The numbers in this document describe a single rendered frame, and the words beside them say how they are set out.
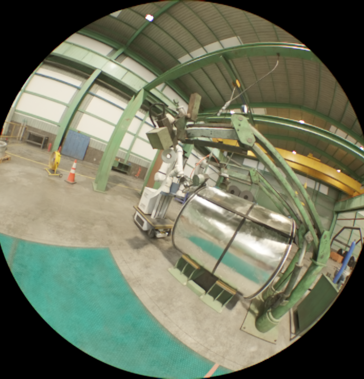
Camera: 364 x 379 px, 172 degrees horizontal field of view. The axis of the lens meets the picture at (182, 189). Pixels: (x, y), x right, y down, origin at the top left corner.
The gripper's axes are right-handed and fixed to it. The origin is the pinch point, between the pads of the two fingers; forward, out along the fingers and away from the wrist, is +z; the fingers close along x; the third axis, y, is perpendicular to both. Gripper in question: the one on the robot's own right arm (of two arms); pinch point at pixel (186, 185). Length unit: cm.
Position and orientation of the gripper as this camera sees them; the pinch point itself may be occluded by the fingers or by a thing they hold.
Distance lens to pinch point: 168.7
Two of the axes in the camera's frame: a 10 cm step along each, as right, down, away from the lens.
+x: -4.9, 4.3, 7.6
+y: 7.7, -1.9, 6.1
